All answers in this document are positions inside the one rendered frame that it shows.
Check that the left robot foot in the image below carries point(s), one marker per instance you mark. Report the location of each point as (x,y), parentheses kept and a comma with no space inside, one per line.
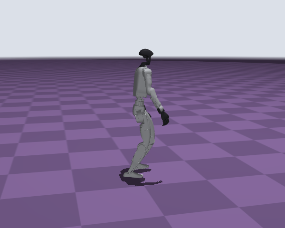
(141,166)

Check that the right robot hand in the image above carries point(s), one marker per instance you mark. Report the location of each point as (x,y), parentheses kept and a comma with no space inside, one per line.
(164,116)

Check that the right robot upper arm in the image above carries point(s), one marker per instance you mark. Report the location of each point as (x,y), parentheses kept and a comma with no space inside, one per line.
(147,73)

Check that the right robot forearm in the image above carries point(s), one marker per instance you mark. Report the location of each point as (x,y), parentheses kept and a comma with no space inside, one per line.
(155,100)

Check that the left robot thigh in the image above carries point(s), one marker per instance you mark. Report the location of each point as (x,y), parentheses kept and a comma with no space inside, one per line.
(152,128)

